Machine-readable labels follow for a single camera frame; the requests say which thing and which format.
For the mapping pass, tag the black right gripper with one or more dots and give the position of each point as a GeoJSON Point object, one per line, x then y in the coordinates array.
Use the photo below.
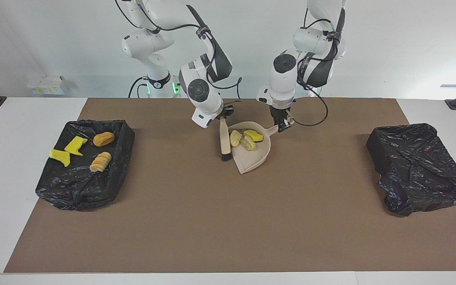
{"type": "Point", "coordinates": [227, 111]}

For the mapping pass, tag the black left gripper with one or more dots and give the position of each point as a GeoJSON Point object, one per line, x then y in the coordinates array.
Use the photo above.
{"type": "Point", "coordinates": [281, 114]}

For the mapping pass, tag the beige hand brush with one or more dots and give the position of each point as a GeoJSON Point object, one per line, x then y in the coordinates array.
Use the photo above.
{"type": "Point", "coordinates": [225, 138]}

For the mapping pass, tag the yellow sponge scrap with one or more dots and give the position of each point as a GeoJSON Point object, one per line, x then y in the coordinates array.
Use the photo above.
{"type": "Point", "coordinates": [253, 135]}

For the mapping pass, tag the tan cracker piece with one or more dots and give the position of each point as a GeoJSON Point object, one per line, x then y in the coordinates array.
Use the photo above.
{"type": "Point", "coordinates": [247, 143]}

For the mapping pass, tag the beige plastic dustpan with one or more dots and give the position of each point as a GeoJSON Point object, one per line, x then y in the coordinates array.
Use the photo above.
{"type": "Point", "coordinates": [253, 160]}

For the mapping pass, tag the orange brown bread roll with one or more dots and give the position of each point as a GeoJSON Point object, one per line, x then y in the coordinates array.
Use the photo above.
{"type": "Point", "coordinates": [103, 139]}

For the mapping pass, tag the yellow notched sponge piece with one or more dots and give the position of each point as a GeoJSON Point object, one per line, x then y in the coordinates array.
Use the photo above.
{"type": "Point", "coordinates": [75, 145]}

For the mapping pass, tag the green and yellow sponge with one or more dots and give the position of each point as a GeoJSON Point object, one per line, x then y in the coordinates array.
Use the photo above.
{"type": "Point", "coordinates": [60, 156]}

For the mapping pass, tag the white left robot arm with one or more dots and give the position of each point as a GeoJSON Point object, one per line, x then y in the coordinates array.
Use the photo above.
{"type": "Point", "coordinates": [283, 79]}

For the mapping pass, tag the black bag lined bin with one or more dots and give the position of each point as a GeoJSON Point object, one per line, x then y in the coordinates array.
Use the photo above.
{"type": "Point", "coordinates": [73, 186]}
{"type": "Point", "coordinates": [414, 166]}

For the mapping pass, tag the brown table mat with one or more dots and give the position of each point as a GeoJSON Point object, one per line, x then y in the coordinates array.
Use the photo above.
{"type": "Point", "coordinates": [311, 237]}

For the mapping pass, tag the white wall boxes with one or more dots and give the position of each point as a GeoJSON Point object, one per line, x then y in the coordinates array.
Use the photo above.
{"type": "Point", "coordinates": [48, 85]}

